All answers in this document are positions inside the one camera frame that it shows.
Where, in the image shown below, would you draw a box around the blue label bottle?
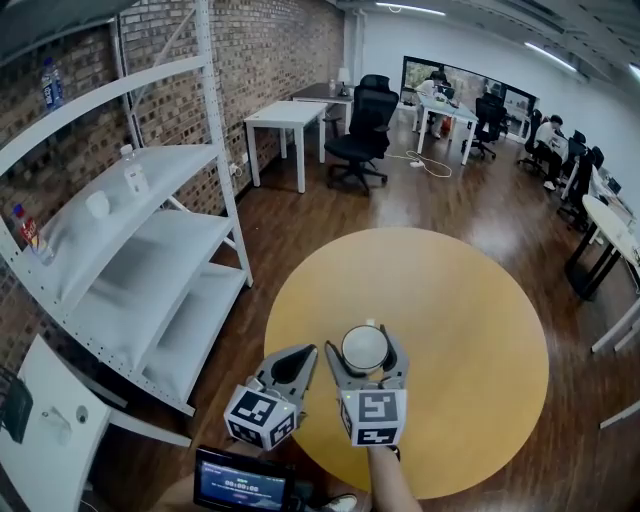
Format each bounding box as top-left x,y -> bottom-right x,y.
40,56 -> 66,112

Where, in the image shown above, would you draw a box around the white metal shelf rack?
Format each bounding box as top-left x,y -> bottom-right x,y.
0,0 -> 255,447

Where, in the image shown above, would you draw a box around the white sneaker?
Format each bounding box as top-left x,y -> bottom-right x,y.
319,493 -> 359,512

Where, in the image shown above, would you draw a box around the small white cup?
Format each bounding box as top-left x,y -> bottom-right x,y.
85,190 -> 112,219

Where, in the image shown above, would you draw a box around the dark wooden desk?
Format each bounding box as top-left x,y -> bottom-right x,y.
291,82 -> 357,137

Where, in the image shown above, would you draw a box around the person's right forearm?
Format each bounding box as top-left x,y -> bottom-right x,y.
367,445 -> 420,512

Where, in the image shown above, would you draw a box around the small white desk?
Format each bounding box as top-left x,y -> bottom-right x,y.
243,100 -> 329,195

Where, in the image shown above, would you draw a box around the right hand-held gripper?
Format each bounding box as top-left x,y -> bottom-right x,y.
324,325 -> 411,449

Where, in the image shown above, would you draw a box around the white cable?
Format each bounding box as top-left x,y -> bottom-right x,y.
383,149 -> 454,180

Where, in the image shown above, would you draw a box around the black office chair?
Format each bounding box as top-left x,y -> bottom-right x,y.
323,74 -> 401,195
461,92 -> 510,161
557,129 -> 607,229
516,107 -> 545,175

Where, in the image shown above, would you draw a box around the person's dark trousers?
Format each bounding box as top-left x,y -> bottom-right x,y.
287,479 -> 326,512

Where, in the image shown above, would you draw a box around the red label bottle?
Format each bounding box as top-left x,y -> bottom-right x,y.
11,203 -> 56,267

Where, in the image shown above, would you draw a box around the person's left forearm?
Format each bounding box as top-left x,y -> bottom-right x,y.
158,477 -> 197,512

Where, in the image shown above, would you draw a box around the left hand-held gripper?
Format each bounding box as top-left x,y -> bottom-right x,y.
223,343 -> 320,451

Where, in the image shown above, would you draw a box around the long white desk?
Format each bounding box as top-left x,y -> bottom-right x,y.
413,92 -> 480,167

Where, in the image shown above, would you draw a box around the clear bottle white label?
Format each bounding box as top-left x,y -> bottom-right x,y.
119,143 -> 147,195

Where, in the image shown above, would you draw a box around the black mesh holder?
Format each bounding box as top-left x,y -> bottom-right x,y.
0,368 -> 35,445

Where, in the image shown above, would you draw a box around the white mug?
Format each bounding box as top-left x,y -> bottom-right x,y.
341,318 -> 392,378

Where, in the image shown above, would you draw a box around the wide wall window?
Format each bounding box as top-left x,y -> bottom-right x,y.
401,55 -> 542,142

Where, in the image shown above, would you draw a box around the white corner desk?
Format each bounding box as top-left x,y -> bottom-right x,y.
0,333 -> 114,512

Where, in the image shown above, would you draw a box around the large white desk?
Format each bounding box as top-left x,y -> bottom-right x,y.
591,303 -> 640,430

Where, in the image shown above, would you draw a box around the round wooden table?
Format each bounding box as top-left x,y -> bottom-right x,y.
263,227 -> 550,500

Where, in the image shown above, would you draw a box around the black screen device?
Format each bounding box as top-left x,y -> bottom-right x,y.
193,447 -> 297,512

